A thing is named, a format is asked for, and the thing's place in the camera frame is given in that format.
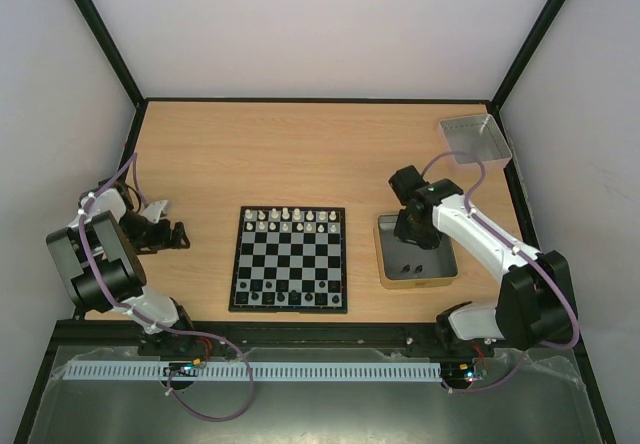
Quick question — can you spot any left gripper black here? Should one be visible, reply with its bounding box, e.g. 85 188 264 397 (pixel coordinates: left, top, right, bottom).
119 210 190 255

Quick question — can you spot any gold tin with chess pieces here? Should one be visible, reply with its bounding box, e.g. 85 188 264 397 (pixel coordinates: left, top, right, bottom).
374 214 459 290

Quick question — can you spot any folding chess board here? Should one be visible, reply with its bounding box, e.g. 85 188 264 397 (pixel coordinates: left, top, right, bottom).
228 206 348 314

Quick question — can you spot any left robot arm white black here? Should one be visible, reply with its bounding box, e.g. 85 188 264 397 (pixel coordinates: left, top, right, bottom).
46 181 194 343

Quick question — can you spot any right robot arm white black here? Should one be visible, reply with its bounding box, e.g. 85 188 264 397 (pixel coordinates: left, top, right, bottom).
389 166 580 356

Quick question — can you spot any empty silver tin lid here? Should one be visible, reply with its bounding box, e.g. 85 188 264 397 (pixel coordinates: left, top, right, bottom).
439 114 512 169

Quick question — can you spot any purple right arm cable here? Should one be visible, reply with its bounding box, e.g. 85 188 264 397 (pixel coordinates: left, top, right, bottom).
421 149 582 395

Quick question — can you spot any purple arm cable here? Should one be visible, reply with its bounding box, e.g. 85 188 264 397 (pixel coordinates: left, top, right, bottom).
421 149 582 395
78 152 255 423

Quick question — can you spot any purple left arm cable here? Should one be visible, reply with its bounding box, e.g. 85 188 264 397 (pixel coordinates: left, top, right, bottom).
78 152 255 423

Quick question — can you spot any black aluminium frame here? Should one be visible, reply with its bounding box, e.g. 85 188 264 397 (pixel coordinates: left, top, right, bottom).
14 0 615 443

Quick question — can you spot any light blue slotted cable duct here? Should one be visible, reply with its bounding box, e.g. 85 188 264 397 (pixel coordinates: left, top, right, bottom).
62 361 441 383

